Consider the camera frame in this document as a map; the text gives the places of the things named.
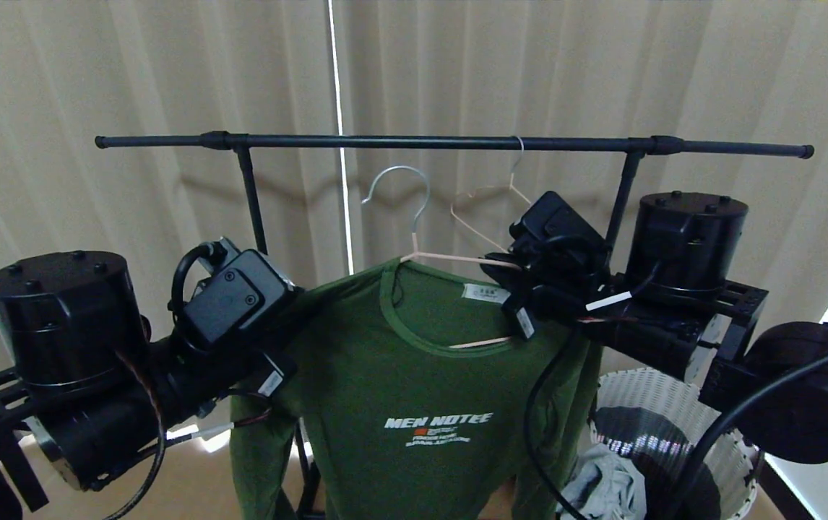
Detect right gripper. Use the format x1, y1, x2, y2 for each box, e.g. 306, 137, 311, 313
481, 252, 711, 380

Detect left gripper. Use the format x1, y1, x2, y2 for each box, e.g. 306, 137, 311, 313
27, 329, 298, 493

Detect pink clothes hanger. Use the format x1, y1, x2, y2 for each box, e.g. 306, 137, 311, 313
361, 165, 525, 350
450, 136, 534, 254

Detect green long-sleeved shirt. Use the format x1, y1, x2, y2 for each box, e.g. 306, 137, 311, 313
230, 260, 603, 520

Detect pale grey shorts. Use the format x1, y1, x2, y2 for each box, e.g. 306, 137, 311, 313
557, 444, 650, 520

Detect black clothes rack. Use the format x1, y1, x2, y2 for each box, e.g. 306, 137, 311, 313
95, 131, 814, 520

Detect white laundry basket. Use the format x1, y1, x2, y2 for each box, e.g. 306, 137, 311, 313
587, 367, 762, 520

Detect beige curtain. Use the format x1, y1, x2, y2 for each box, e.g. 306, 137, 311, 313
0, 0, 828, 449

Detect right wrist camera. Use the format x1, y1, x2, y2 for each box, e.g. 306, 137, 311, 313
508, 191, 611, 279

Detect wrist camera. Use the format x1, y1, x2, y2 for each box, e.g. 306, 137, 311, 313
508, 191, 611, 279
183, 246, 299, 355

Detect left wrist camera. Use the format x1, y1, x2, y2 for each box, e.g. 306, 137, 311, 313
183, 246, 299, 355

